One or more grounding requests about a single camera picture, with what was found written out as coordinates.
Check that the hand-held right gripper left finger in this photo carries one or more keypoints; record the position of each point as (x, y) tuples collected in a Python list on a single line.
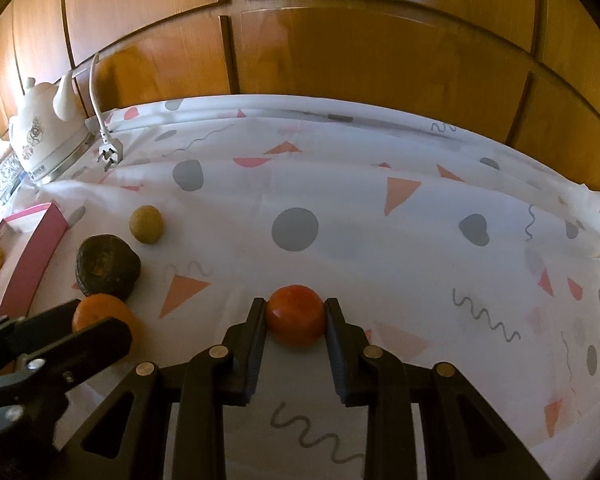
[(252, 355)]

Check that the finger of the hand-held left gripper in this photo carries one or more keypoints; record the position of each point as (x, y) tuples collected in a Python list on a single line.
[(40, 327), (100, 342)]

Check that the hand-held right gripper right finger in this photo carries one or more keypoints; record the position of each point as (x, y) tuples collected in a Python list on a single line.
[(337, 355)]

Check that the orange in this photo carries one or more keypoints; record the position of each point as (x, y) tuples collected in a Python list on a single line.
[(105, 307)]

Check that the red tomato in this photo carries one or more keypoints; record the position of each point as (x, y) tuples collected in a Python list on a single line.
[(296, 315)]

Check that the pink shallow cardboard tray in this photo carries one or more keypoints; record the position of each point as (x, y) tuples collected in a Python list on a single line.
[(35, 255)]

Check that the dark brown avocado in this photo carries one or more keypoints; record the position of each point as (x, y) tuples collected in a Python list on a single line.
[(107, 267)]

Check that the white patterned tablecloth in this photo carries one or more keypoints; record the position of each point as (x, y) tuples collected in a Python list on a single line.
[(380, 240)]

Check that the small yellow-green round fruit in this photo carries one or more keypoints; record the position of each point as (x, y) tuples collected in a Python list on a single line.
[(146, 224)]

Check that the silver patterned tissue box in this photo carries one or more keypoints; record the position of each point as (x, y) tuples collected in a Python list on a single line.
[(5, 175)]

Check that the white floral ceramic kettle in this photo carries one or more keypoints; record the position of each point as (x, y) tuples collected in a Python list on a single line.
[(45, 130)]

